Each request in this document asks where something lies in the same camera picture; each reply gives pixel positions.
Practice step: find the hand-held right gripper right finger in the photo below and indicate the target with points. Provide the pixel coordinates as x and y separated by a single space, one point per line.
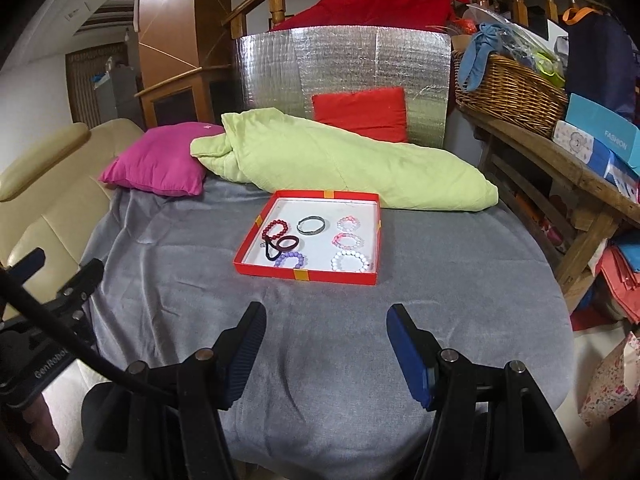
409 355

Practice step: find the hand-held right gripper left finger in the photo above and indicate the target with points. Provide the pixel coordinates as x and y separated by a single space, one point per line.
245 355

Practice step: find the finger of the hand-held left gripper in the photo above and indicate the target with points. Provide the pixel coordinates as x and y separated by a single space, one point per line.
80 285
29 262

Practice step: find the red cardboard tray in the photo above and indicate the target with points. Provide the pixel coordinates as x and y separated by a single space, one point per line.
320 246

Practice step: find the silver bangle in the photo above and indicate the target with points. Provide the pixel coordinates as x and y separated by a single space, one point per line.
302 230

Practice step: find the person's left hand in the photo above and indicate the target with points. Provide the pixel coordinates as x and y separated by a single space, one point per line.
42 425

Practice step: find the beige sofa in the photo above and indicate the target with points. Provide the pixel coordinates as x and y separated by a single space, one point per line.
50 200

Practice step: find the grey blanket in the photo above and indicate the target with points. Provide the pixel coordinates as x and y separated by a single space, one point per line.
325 320

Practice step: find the pink pillow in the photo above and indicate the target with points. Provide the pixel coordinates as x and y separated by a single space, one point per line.
160 160

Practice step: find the grey storage cabinet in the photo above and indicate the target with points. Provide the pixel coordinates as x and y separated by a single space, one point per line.
117 95

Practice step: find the light green blanket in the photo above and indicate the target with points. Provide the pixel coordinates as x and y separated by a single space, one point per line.
350 165

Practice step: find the floral gift bag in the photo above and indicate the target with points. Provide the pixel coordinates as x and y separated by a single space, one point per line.
610 385

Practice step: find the wooden table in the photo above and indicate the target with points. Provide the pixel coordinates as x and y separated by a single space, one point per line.
550 160

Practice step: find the red cushion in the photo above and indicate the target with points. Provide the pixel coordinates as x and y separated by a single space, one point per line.
360 110

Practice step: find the white air conditioner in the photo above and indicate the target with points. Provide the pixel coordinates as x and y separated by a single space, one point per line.
100 15

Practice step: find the wooden cabinet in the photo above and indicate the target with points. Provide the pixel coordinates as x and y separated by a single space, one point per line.
165 35

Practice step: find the white patterned box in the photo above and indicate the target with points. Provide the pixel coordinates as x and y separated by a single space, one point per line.
575 140

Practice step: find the wicker basket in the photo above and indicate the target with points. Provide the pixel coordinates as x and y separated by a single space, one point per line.
510 95

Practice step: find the blue cardboard box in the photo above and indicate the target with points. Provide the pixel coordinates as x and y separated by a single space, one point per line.
600 125

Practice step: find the blue cloth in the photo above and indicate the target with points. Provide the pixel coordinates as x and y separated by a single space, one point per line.
475 60

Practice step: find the silver foil board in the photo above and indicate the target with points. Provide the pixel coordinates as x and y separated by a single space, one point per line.
350 55

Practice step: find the wooden stair railing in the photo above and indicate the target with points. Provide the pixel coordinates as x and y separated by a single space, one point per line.
277 5

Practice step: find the red cloth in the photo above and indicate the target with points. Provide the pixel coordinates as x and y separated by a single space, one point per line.
390 5

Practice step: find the dark navy bag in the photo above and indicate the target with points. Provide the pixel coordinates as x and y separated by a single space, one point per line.
600 60

